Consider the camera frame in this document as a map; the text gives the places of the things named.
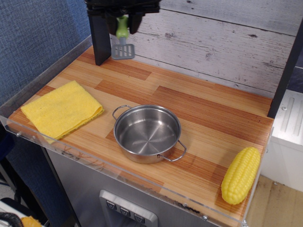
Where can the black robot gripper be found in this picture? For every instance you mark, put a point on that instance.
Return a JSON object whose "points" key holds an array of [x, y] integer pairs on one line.
{"points": [[110, 9]]}

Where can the green handled grey toy spatula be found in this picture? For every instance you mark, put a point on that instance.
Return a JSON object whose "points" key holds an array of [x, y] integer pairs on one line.
{"points": [[123, 50]]}

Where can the yellow plastic toy corn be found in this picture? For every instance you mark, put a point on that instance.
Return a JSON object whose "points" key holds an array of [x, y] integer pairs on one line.
{"points": [[240, 176]]}

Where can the yellow folded cloth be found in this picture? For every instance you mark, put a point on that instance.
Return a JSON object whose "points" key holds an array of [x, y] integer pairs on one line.
{"points": [[61, 111]]}

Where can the stainless steel pot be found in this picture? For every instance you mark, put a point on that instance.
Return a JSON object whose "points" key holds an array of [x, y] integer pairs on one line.
{"points": [[148, 134]]}

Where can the stainless steel cabinet front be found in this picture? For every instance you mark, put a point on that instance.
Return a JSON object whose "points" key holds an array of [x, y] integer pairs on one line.
{"points": [[83, 182]]}

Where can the clear acrylic front guard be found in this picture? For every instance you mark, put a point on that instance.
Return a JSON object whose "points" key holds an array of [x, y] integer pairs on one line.
{"points": [[32, 138]]}

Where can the silver button control panel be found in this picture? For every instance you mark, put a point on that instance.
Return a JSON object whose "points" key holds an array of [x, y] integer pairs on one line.
{"points": [[121, 212]]}

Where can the white box at right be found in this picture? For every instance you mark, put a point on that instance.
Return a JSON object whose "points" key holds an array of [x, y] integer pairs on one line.
{"points": [[283, 160]]}

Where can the yellow black object bottom left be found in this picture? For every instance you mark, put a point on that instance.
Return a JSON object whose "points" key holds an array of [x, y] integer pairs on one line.
{"points": [[12, 220]]}

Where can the dark left upright post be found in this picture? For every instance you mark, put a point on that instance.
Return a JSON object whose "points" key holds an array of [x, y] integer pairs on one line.
{"points": [[100, 39]]}

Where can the dark upright post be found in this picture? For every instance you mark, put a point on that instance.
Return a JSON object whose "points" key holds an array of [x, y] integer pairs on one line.
{"points": [[100, 39], [288, 70]]}

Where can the grey metal left rail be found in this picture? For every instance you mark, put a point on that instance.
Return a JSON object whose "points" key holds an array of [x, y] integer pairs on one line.
{"points": [[50, 73]]}

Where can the dark right upright post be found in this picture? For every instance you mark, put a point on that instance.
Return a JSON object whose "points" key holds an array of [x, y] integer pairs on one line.
{"points": [[288, 70]]}

